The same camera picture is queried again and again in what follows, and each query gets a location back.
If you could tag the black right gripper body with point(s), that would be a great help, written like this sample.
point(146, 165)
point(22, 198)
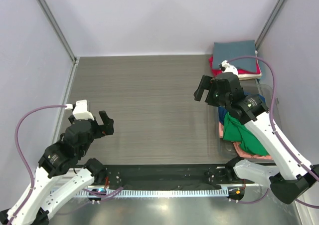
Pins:
point(214, 98)

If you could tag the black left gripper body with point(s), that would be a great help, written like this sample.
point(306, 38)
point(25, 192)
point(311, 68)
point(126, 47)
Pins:
point(95, 133)

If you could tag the blue mickey print t-shirt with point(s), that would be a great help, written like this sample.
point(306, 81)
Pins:
point(245, 110)

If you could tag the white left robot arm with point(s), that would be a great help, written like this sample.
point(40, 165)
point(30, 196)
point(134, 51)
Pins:
point(38, 204)

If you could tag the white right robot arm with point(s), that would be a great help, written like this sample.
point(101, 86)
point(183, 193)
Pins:
point(293, 174)

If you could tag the folded red t-shirt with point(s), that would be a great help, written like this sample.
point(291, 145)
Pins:
point(215, 72)

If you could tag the folded cream t-shirt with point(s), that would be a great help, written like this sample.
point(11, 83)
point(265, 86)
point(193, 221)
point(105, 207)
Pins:
point(246, 75)

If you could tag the folded grey-blue t-shirt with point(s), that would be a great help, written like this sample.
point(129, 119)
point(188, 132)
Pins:
point(231, 50)

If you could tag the green t-shirt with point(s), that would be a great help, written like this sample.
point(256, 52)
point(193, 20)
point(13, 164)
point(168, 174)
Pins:
point(234, 131)

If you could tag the clear plastic bin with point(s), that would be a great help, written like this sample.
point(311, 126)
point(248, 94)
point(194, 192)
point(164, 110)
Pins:
point(267, 128)

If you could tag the salmon pink t-shirt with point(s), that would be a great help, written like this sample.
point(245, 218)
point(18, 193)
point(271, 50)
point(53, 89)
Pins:
point(239, 151)

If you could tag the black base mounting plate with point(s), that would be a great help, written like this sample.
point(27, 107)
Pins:
point(169, 177)

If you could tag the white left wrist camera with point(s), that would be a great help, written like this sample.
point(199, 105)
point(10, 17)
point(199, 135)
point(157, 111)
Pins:
point(80, 110)

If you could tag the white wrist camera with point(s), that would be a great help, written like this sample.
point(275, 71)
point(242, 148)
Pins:
point(80, 110)
point(228, 71)

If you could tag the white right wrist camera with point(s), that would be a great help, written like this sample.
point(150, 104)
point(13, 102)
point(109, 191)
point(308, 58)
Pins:
point(228, 71)

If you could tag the slotted cable duct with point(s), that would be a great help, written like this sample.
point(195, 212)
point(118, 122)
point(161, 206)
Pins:
point(223, 192)

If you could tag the right aluminium frame post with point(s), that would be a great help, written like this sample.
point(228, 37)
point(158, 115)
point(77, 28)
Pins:
point(279, 5)

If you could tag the aluminium frame post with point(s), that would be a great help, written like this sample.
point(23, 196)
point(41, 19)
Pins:
point(49, 15)
point(279, 5)

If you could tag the left aluminium frame post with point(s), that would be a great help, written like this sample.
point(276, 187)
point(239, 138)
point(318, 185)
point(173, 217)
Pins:
point(49, 15)

